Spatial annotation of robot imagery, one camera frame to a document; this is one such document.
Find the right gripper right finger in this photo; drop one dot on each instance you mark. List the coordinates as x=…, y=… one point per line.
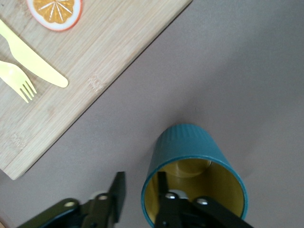
x=185, y=213

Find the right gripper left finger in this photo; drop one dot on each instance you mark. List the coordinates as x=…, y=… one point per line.
x=95, y=211

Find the teal ribbed cup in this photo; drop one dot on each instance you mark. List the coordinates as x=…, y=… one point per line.
x=190, y=147

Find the bamboo cutting board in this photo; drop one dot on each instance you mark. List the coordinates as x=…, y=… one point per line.
x=95, y=59

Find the yellow plastic fork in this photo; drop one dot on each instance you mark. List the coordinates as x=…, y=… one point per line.
x=14, y=77

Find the yellow plastic knife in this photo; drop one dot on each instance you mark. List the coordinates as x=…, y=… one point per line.
x=31, y=58

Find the toy orange slice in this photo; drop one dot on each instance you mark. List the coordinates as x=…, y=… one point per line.
x=54, y=14

